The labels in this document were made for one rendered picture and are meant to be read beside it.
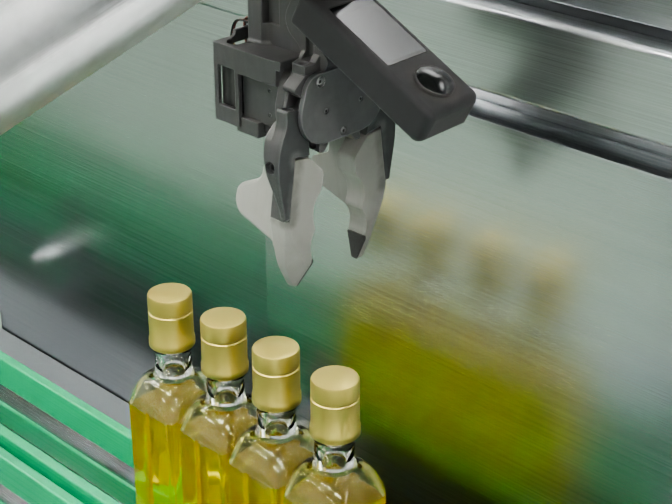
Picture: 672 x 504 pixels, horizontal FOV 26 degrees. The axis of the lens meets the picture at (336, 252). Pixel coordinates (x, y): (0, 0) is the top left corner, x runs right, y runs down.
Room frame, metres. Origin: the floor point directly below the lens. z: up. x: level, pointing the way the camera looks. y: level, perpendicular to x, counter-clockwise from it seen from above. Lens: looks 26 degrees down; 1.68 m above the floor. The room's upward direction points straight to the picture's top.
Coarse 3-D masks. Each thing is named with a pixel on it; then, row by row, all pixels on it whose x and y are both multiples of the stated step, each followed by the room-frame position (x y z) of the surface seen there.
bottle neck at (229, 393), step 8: (208, 384) 0.92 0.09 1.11; (216, 384) 0.92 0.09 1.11; (224, 384) 0.92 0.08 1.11; (232, 384) 0.92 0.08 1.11; (240, 384) 0.92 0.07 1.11; (208, 392) 0.92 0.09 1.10; (216, 392) 0.92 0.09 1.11; (224, 392) 0.92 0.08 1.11; (232, 392) 0.92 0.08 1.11; (240, 392) 0.92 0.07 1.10; (208, 400) 0.92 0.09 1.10; (216, 400) 0.92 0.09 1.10; (224, 400) 0.92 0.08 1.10; (232, 400) 0.92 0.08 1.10; (240, 400) 0.92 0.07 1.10
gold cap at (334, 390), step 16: (320, 368) 0.86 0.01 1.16; (336, 368) 0.86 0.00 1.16; (320, 384) 0.84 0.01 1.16; (336, 384) 0.84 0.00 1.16; (352, 384) 0.84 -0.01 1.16; (320, 400) 0.83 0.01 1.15; (336, 400) 0.83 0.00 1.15; (352, 400) 0.83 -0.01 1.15; (320, 416) 0.83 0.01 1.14; (336, 416) 0.83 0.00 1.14; (352, 416) 0.83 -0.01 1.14; (320, 432) 0.83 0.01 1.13; (336, 432) 0.83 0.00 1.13; (352, 432) 0.83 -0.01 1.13
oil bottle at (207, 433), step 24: (192, 408) 0.93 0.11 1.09; (216, 408) 0.92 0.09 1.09; (240, 408) 0.92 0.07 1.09; (192, 432) 0.92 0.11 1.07; (216, 432) 0.90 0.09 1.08; (240, 432) 0.91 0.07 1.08; (192, 456) 0.92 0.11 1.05; (216, 456) 0.90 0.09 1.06; (192, 480) 0.92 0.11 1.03; (216, 480) 0.90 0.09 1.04
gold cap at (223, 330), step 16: (208, 320) 0.93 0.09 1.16; (224, 320) 0.93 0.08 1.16; (240, 320) 0.93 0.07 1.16; (208, 336) 0.92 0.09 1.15; (224, 336) 0.91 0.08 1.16; (240, 336) 0.92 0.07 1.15; (208, 352) 0.92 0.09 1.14; (224, 352) 0.91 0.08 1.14; (240, 352) 0.92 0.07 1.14; (208, 368) 0.92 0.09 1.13; (224, 368) 0.91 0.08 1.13; (240, 368) 0.92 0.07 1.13
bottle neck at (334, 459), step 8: (320, 448) 0.84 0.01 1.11; (328, 448) 0.83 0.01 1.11; (336, 448) 0.83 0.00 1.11; (344, 448) 0.83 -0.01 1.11; (352, 448) 0.84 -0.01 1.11; (320, 456) 0.84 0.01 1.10; (328, 456) 0.83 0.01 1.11; (336, 456) 0.83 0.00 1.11; (344, 456) 0.83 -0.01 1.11; (352, 456) 0.84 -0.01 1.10; (320, 464) 0.84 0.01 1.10; (328, 464) 0.83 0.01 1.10; (336, 464) 0.83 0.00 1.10; (344, 464) 0.83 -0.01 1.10; (352, 464) 0.84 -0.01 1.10; (336, 472) 0.83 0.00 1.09
